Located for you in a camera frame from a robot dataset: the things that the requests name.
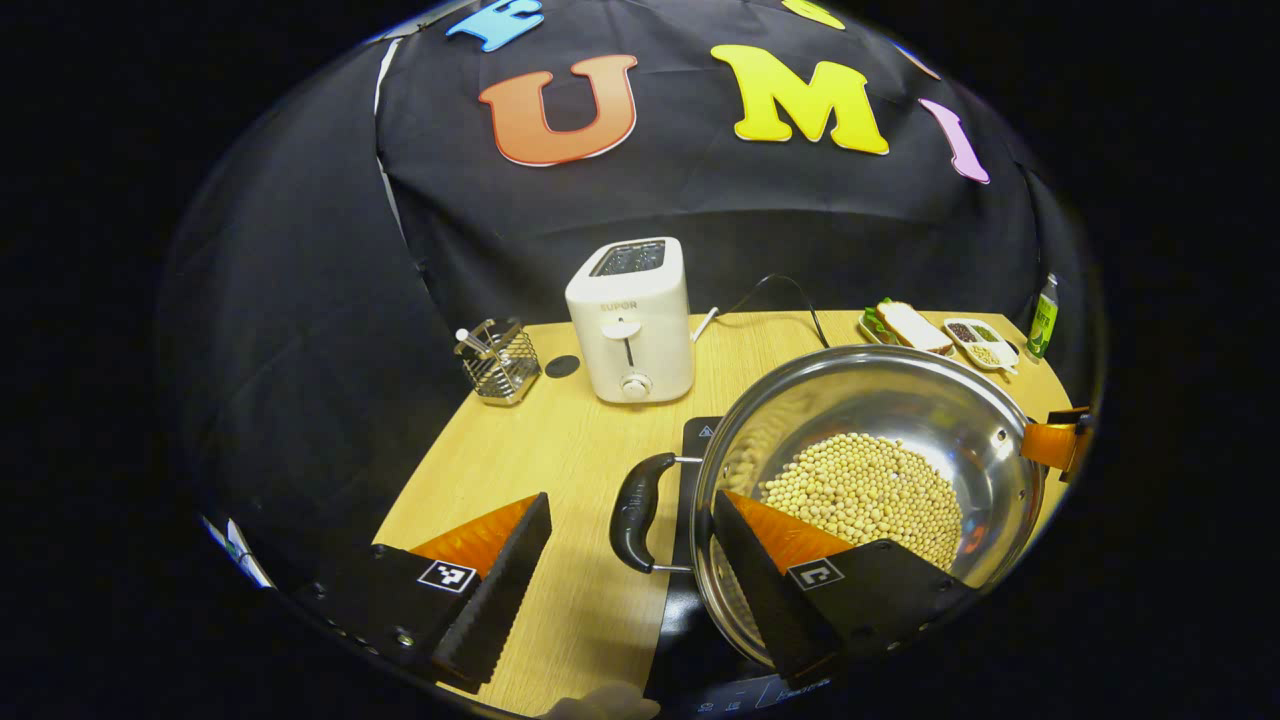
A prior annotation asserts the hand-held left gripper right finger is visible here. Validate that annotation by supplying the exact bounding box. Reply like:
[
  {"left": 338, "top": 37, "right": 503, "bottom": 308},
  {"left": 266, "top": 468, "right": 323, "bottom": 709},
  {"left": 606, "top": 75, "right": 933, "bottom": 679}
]
[{"left": 712, "top": 490, "right": 976, "bottom": 686}]

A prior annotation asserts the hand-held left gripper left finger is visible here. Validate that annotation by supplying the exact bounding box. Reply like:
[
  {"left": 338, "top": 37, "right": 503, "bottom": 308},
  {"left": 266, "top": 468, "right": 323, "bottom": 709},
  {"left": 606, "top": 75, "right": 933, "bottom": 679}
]
[{"left": 290, "top": 491, "right": 553, "bottom": 693}]

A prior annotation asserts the black induction cooktop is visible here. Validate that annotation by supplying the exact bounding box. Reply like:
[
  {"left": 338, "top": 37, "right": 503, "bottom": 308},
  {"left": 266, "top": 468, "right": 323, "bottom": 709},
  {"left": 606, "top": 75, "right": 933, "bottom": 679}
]
[{"left": 645, "top": 416, "right": 841, "bottom": 716}]

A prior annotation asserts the pile of soybeans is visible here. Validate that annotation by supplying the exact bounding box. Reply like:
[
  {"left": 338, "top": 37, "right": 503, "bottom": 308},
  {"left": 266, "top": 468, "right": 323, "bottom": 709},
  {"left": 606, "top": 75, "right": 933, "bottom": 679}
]
[{"left": 760, "top": 432, "right": 964, "bottom": 571}]

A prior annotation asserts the stainless steel pot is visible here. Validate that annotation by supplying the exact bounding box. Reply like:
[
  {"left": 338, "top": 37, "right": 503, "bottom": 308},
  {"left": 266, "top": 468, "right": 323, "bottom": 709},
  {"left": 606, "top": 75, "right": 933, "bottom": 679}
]
[{"left": 610, "top": 345, "right": 1048, "bottom": 669}]

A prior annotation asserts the green drink bottle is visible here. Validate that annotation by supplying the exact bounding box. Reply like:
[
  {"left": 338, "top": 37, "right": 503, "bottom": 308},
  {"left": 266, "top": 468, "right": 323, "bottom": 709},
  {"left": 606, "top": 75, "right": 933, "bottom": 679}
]
[{"left": 1026, "top": 274, "right": 1059, "bottom": 361}]

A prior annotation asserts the white divided bean dish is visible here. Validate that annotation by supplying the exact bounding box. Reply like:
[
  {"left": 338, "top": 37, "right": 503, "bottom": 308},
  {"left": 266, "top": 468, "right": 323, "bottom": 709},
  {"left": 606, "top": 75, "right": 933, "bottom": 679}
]
[{"left": 943, "top": 318, "right": 1021, "bottom": 374}]

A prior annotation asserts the sandwich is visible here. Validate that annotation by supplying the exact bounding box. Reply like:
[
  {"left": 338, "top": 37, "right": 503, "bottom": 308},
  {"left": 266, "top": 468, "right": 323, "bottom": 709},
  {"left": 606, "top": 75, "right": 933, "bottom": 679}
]
[{"left": 865, "top": 298, "right": 954, "bottom": 354}]

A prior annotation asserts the white toaster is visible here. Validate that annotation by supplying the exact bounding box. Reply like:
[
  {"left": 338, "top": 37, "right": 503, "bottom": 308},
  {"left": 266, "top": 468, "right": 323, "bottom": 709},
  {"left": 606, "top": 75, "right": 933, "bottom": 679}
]
[{"left": 565, "top": 237, "right": 696, "bottom": 405}]

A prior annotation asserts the wire utensil holder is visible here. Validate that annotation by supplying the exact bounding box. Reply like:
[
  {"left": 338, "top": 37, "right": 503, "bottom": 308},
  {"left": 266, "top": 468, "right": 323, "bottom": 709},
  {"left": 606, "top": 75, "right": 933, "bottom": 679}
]
[{"left": 456, "top": 318, "right": 542, "bottom": 406}]

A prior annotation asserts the black power cable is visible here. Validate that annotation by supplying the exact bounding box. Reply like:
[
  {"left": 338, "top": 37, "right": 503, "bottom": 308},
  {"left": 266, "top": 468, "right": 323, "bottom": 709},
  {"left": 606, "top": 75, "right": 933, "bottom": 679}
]
[{"left": 718, "top": 274, "right": 831, "bottom": 349}]

